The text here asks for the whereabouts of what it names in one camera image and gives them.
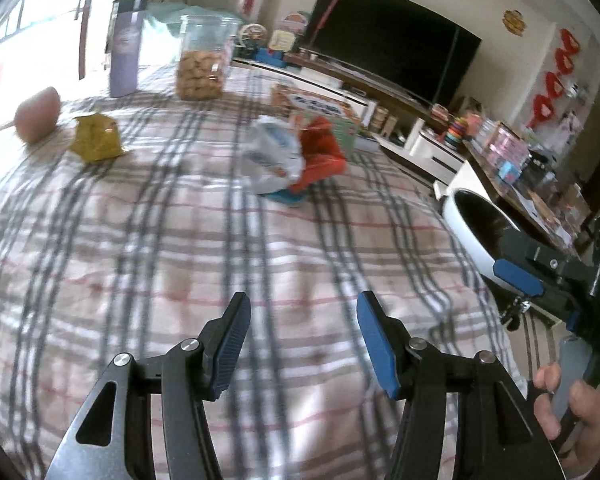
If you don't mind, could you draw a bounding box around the black television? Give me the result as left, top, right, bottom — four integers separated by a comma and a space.
302, 0, 481, 106

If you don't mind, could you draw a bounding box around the rainbow stacking rings toy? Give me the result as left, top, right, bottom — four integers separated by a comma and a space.
444, 117, 468, 150

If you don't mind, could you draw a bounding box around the right red heart hanging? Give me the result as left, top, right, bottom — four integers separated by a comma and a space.
527, 28, 581, 129

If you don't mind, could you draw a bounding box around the person's right hand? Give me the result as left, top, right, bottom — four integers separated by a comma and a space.
532, 361, 600, 476

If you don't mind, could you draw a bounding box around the pink toy box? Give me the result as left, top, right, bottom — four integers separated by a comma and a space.
486, 122, 529, 169

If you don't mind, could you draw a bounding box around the marble side table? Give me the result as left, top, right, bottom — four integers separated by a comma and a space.
439, 144, 580, 258

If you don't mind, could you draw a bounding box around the purple thermos bottle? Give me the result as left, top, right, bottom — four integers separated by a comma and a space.
107, 0, 148, 98

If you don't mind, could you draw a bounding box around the large orange snack box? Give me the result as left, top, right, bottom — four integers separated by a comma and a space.
271, 84, 361, 125

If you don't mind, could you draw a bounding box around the white tv cabinet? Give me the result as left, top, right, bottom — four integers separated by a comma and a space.
234, 54, 465, 184

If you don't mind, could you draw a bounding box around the red apple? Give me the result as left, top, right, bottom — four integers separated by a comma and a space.
14, 87, 61, 144

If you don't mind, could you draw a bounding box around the clear cookie jar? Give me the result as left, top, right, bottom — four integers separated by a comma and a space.
175, 16, 236, 101

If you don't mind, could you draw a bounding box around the gold wall decal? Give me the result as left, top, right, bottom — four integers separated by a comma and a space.
502, 10, 527, 37

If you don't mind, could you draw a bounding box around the blue plastic packet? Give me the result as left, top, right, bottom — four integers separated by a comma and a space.
263, 188, 306, 207

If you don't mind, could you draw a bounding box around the plaid tablecloth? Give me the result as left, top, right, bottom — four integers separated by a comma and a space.
0, 67, 517, 479

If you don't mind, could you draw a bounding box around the blue white snack bag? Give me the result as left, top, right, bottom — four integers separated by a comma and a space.
240, 115, 306, 195

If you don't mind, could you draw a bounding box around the orange red snack bag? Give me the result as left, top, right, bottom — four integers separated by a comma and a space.
289, 116, 347, 194

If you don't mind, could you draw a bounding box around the yellow pyramid packet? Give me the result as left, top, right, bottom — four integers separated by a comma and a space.
69, 113, 124, 162

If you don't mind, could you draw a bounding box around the ferris wheel toy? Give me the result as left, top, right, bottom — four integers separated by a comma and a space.
236, 23, 268, 58

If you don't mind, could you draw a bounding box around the green small box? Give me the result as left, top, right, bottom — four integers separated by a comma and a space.
328, 117, 360, 158

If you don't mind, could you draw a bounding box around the teal covered armchair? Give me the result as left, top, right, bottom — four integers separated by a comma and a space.
140, 2, 244, 67

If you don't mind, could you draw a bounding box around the white round trash bin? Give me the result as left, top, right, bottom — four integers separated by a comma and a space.
441, 188, 518, 292

